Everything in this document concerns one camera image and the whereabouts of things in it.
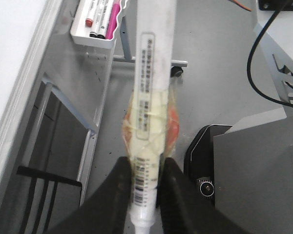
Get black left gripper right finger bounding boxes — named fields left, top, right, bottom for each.
left=159, top=157, right=247, bottom=234

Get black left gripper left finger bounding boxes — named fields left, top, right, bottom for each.
left=47, top=156, right=131, bottom=234

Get white black-tip whiteboard marker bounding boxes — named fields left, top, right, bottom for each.
left=128, top=0, right=177, bottom=234

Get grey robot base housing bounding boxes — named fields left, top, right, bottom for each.
left=214, top=19, right=293, bottom=234

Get black device with round knob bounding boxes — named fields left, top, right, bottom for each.
left=184, top=124, right=231, bottom=204

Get grey perforated stand panel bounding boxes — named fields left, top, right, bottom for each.
left=41, top=33, right=115, bottom=132

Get grey stand leg with caster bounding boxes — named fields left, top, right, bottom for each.
left=113, top=17, right=188, bottom=77

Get white wavy-edged marker tray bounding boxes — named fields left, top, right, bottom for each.
left=70, top=0, right=130, bottom=49

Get pink highlighter marker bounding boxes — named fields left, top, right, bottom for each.
left=105, top=0, right=121, bottom=40

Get black-capped white marker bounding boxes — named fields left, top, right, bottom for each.
left=97, top=0, right=114, bottom=39
left=89, top=0, right=105, bottom=38

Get red-capped white marker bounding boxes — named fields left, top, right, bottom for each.
left=85, top=0, right=99, bottom=27

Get dark panel with grey frame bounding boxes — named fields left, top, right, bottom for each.
left=0, top=83, right=88, bottom=234

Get black strap bands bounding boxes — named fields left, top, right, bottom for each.
left=17, top=166, right=83, bottom=234

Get black cable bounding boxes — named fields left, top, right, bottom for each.
left=246, top=0, right=293, bottom=108

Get white whiteboard with aluminium frame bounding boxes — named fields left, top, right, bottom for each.
left=0, top=0, right=62, bottom=204

